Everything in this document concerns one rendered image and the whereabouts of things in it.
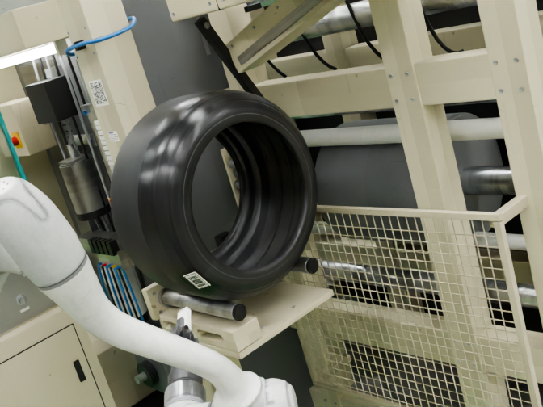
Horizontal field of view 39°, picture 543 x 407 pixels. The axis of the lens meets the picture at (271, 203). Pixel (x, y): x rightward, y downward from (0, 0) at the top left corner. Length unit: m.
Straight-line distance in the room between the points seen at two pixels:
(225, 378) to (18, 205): 0.51
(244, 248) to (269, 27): 0.65
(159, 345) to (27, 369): 1.10
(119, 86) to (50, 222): 0.97
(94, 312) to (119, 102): 0.94
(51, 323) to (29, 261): 1.19
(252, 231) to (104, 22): 0.74
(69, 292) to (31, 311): 1.17
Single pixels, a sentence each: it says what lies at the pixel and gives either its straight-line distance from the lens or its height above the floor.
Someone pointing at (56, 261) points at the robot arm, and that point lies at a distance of 1.29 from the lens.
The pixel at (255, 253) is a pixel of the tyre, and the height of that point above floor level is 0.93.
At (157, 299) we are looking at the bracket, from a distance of 2.24.
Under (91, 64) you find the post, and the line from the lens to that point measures 2.22.
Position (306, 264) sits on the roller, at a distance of 2.13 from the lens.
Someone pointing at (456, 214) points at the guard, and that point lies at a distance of 1.98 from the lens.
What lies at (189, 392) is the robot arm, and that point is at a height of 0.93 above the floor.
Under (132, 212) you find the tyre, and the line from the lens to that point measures 1.92.
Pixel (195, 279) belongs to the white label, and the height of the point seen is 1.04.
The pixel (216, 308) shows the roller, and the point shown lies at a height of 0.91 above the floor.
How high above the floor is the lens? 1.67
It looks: 16 degrees down
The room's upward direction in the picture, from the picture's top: 16 degrees counter-clockwise
